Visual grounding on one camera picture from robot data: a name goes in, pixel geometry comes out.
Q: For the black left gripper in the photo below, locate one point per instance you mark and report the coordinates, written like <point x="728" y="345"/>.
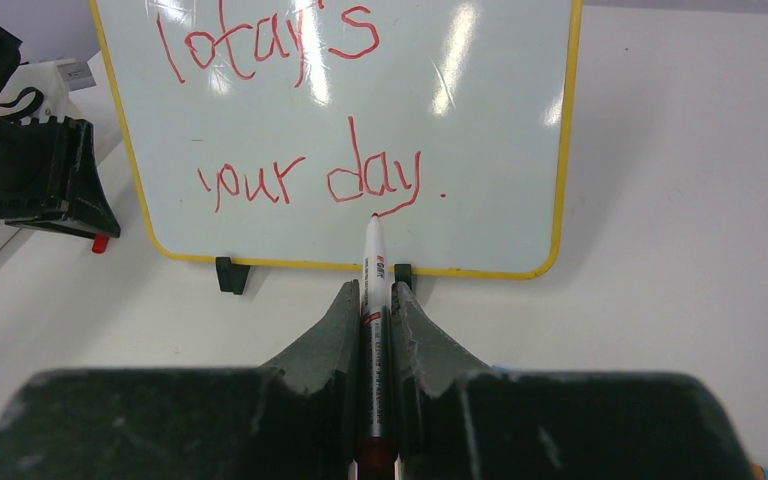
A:
<point x="49" y="178"/>

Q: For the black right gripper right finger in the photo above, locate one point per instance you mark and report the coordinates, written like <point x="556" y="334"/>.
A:
<point x="462" y="419"/>

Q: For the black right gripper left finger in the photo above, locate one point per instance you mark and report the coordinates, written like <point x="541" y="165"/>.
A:
<point x="293" y="417"/>

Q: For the red marker cap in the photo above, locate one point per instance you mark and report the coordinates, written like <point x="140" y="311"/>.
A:
<point x="100" y="244"/>

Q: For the red whiteboard marker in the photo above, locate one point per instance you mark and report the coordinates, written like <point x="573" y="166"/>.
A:
<point x="376" y="451"/>

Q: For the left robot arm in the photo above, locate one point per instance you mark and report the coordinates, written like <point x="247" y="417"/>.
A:
<point x="48" y="175"/>

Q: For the yellow-framed whiteboard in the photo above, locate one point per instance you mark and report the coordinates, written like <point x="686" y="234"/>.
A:
<point x="270" y="132"/>

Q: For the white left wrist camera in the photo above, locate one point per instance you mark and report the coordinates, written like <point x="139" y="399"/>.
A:
<point x="42" y="90"/>

